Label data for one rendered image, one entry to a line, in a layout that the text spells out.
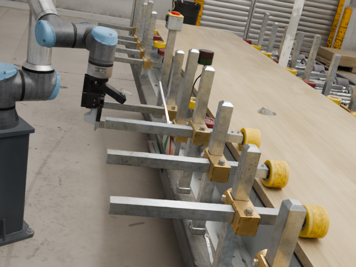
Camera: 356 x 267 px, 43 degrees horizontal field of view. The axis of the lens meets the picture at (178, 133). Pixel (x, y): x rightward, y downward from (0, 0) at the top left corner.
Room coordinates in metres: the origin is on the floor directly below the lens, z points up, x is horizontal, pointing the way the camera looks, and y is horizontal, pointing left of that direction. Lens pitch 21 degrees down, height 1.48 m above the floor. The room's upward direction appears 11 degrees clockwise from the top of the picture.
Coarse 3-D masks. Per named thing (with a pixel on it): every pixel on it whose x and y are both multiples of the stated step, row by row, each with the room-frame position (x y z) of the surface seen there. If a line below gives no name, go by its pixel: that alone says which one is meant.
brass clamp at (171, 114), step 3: (165, 102) 1.97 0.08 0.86; (162, 105) 1.98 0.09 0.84; (168, 105) 1.93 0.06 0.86; (171, 105) 1.94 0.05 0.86; (174, 105) 1.95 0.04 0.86; (168, 108) 1.89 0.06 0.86; (168, 111) 1.87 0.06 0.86; (171, 111) 1.87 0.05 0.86; (174, 111) 1.88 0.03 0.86; (165, 114) 1.90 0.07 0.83; (168, 114) 1.87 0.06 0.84; (171, 114) 1.87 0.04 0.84; (174, 114) 1.88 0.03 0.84; (165, 117) 1.89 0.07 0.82; (168, 117) 1.87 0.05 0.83; (171, 117) 1.87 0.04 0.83; (174, 117) 1.88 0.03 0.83; (171, 120) 1.88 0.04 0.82
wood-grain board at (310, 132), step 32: (160, 32) 3.60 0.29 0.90; (192, 32) 3.93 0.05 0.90; (224, 32) 4.31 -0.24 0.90; (224, 64) 2.87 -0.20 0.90; (256, 64) 3.08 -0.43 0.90; (224, 96) 2.12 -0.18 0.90; (256, 96) 2.23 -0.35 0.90; (288, 96) 2.36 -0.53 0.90; (320, 96) 2.51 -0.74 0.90; (256, 128) 1.74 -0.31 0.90; (288, 128) 1.82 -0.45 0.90; (320, 128) 1.91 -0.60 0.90; (352, 128) 2.01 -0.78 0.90; (288, 160) 1.47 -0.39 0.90; (320, 160) 1.53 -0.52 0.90; (352, 160) 1.59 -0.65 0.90; (288, 192) 1.21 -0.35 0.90; (320, 192) 1.26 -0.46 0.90; (352, 192) 1.30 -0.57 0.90; (352, 224) 1.10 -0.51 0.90; (320, 256) 0.91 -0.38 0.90; (352, 256) 0.94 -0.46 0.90
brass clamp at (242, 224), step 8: (224, 192) 1.03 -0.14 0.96; (224, 200) 1.01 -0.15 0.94; (232, 200) 0.96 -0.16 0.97; (240, 200) 0.97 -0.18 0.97; (248, 200) 0.98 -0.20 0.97; (240, 208) 0.93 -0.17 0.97; (240, 216) 0.90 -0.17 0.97; (248, 216) 0.90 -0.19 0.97; (256, 216) 0.91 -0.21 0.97; (232, 224) 0.93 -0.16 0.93; (240, 224) 0.90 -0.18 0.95; (248, 224) 0.90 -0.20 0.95; (256, 224) 0.91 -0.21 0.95; (240, 232) 0.90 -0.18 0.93; (248, 232) 0.90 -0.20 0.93
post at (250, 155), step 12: (252, 144) 1.00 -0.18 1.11; (240, 156) 1.00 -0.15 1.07; (252, 156) 0.97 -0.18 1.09; (240, 168) 0.98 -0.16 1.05; (252, 168) 0.98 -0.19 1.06; (240, 180) 0.97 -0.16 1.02; (252, 180) 0.98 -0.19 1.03; (240, 192) 0.97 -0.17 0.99; (228, 228) 0.97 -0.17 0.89; (228, 240) 0.97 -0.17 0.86; (216, 252) 1.00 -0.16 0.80; (228, 252) 0.97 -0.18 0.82; (216, 264) 0.98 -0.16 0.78; (228, 264) 0.98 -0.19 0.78
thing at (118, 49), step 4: (116, 48) 3.08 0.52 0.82; (120, 48) 3.09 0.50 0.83; (124, 48) 3.11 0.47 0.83; (120, 52) 3.09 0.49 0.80; (124, 52) 3.09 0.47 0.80; (128, 52) 3.10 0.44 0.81; (132, 52) 3.11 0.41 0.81; (136, 52) 3.11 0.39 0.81; (152, 52) 3.15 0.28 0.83; (152, 56) 3.14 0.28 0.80; (156, 56) 3.14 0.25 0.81; (160, 56) 3.15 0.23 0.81
